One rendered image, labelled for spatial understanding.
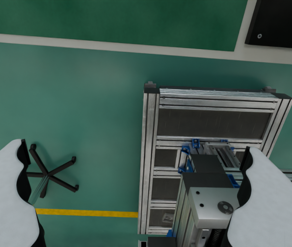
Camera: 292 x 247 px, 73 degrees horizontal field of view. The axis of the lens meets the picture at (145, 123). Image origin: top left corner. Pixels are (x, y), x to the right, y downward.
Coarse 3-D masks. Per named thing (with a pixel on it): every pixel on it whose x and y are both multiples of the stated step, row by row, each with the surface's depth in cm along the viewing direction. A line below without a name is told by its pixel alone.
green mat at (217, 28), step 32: (0, 0) 43; (32, 0) 43; (64, 0) 43; (96, 0) 43; (128, 0) 43; (160, 0) 43; (192, 0) 44; (224, 0) 44; (0, 32) 46; (32, 32) 46; (64, 32) 46; (96, 32) 46; (128, 32) 46; (160, 32) 46; (192, 32) 47; (224, 32) 47
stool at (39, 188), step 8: (32, 144) 148; (32, 152) 146; (40, 160) 151; (72, 160) 152; (40, 168) 153; (56, 168) 154; (64, 168) 153; (32, 176) 157; (40, 176) 157; (48, 176) 155; (40, 184) 147; (64, 184) 161; (40, 192) 143; (32, 200) 134; (40, 224) 116
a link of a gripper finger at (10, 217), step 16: (16, 144) 10; (0, 160) 9; (16, 160) 9; (0, 176) 8; (16, 176) 8; (0, 192) 7; (16, 192) 7; (0, 208) 7; (16, 208) 7; (32, 208) 7; (0, 224) 6; (16, 224) 6; (32, 224) 6; (0, 240) 6; (16, 240) 6; (32, 240) 6
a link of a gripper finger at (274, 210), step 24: (240, 168) 11; (264, 168) 9; (240, 192) 9; (264, 192) 8; (288, 192) 8; (240, 216) 7; (264, 216) 7; (288, 216) 7; (240, 240) 6; (264, 240) 6; (288, 240) 6
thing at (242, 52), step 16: (256, 0) 44; (240, 32) 47; (80, 48) 48; (96, 48) 48; (112, 48) 48; (128, 48) 48; (144, 48) 48; (160, 48) 48; (176, 48) 48; (240, 48) 49; (256, 48) 49; (272, 48) 49; (288, 48) 49
